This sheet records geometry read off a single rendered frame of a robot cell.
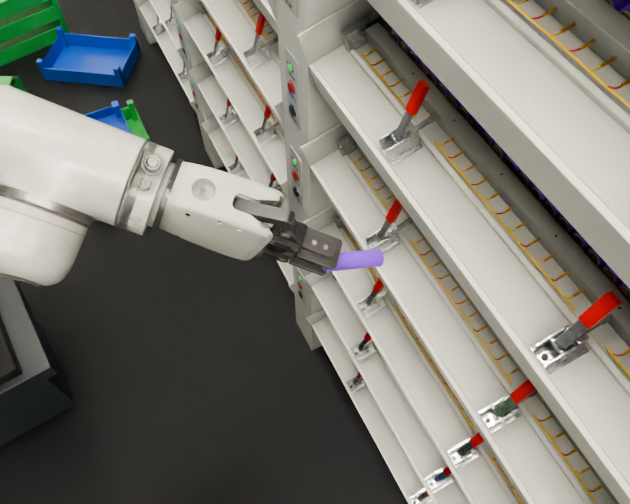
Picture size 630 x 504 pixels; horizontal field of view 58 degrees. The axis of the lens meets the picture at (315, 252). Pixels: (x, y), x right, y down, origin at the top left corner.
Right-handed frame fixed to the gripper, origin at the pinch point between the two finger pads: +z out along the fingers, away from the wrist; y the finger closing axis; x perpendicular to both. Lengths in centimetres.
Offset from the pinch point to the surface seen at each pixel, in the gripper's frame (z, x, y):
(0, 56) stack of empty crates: -92, -88, 158
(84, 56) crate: -65, -99, 152
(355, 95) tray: 0.7, -21.7, 3.4
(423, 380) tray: 29.6, 3.3, 27.2
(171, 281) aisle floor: -8, -18, 110
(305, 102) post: -2.9, -25.5, 14.4
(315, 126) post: 0.0, -24.7, 17.6
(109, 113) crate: -43, -65, 121
